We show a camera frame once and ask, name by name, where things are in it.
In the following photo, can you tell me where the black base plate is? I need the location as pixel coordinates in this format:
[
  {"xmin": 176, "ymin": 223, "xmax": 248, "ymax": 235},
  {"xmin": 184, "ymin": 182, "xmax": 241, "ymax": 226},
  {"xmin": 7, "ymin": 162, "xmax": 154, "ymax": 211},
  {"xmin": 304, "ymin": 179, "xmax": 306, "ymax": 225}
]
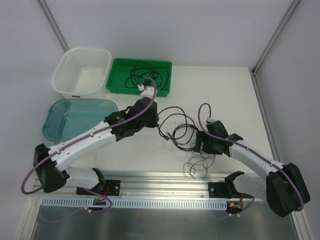
[
  {"xmin": 76, "ymin": 180, "xmax": 121, "ymax": 196},
  {"xmin": 207, "ymin": 182, "xmax": 241, "ymax": 199}
]

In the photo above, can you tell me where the white slotted cable duct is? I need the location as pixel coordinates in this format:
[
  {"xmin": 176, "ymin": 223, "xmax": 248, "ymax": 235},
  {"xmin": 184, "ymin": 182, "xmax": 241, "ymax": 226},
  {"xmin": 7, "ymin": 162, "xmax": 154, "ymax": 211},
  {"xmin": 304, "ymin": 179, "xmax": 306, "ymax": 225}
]
[{"xmin": 41, "ymin": 197, "xmax": 227, "ymax": 211}]

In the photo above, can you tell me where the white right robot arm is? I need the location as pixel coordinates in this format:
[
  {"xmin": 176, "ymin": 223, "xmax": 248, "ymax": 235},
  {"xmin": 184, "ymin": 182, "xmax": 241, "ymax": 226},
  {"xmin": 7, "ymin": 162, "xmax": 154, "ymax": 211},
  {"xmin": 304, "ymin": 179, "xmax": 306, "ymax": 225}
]
[{"xmin": 194, "ymin": 118, "xmax": 311, "ymax": 218}]

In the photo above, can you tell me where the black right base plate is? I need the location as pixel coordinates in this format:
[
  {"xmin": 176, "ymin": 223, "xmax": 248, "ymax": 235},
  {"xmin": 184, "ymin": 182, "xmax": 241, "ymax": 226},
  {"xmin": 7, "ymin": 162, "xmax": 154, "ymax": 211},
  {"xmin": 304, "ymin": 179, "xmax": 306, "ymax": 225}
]
[{"xmin": 207, "ymin": 182, "xmax": 241, "ymax": 199}]

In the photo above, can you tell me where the white plastic basin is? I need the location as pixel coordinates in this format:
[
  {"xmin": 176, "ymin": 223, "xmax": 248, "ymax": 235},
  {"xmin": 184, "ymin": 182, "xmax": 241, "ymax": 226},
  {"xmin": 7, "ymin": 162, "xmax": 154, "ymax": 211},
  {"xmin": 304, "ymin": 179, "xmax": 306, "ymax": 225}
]
[{"xmin": 50, "ymin": 47, "xmax": 112, "ymax": 99}]

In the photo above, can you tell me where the teal translucent plastic bin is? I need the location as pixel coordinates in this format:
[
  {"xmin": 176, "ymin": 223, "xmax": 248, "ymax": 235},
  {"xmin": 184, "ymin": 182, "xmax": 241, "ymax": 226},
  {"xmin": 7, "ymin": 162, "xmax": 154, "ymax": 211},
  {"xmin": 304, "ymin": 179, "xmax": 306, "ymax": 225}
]
[{"xmin": 42, "ymin": 98, "xmax": 118, "ymax": 143}]

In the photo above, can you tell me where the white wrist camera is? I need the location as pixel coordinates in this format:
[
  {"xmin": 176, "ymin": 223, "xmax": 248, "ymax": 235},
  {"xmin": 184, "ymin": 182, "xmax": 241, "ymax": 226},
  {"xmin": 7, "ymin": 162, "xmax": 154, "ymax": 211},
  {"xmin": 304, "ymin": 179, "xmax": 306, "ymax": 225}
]
[
  {"xmin": 205, "ymin": 117, "xmax": 217, "ymax": 125},
  {"xmin": 137, "ymin": 84, "xmax": 155, "ymax": 99}
]

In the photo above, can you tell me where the black round usb cable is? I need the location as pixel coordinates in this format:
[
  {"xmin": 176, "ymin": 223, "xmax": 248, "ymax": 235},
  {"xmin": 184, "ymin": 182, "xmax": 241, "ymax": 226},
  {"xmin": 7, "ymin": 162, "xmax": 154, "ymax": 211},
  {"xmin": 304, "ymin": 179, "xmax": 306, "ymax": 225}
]
[{"xmin": 134, "ymin": 65, "xmax": 169, "ymax": 91}]

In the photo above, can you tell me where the green plastic tray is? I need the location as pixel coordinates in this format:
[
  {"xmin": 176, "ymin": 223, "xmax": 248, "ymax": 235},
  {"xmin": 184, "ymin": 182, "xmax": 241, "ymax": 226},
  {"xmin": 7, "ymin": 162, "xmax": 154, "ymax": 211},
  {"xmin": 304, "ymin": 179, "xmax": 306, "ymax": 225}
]
[{"xmin": 105, "ymin": 58, "xmax": 173, "ymax": 97}]

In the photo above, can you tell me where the thin brown wire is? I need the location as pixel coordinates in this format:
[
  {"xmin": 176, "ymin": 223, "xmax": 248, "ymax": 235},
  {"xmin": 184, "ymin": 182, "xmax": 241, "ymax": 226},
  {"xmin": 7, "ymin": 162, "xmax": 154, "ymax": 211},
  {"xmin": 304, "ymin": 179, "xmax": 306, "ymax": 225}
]
[{"xmin": 183, "ymin": 149, "xmax": 216, "ymax": 179}]

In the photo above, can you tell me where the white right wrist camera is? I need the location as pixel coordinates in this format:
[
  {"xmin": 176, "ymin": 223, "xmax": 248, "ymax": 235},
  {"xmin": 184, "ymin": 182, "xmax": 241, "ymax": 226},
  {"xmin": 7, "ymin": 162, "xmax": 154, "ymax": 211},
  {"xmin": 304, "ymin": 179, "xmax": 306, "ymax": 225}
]
[{"xmin": 205, "ymin": 117, "xmax": 217, "ymax": 125}]

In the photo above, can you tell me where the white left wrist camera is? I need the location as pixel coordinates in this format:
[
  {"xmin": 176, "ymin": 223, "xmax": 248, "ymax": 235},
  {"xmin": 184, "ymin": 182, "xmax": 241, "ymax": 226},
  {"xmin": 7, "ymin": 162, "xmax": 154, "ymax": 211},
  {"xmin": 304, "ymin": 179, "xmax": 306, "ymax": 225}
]
[{"xmin": 137, "ymin": 84, "xmax": 155, "ymax": 99}]

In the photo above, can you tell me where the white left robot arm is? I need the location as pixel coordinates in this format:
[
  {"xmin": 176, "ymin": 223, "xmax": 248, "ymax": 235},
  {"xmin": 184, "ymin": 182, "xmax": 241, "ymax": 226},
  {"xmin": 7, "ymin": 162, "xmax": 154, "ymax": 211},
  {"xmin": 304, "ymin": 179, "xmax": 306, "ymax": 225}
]
[{"xmin": 33, "ymin": 97, "xmax": 159, "ymax": 195}]

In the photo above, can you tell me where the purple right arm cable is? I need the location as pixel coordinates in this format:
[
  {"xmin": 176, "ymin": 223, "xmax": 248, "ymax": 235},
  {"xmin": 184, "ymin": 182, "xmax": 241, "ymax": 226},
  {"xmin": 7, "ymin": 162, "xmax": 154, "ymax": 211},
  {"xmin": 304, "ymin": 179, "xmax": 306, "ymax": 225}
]
[{"xmin": 198, "ymin": 102, "xmax": 307, "ymax": 212}]

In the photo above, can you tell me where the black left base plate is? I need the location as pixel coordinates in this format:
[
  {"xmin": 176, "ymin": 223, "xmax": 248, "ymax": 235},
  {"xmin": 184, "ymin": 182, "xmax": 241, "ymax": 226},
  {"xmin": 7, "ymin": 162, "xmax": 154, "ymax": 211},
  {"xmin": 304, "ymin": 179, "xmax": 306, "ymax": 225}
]
[{"xmin": 76, "ymin": 180, "xmax": 121, "ymax": 196}]

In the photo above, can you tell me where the aluminium mounting rail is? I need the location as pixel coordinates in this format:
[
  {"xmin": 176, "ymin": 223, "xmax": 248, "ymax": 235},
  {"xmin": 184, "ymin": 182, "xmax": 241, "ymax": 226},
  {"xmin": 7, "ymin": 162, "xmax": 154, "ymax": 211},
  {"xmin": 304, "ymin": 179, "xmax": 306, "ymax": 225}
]
[{"xmin": 31, "ymin": 169, "xmax": 301, "ymax": 201}]

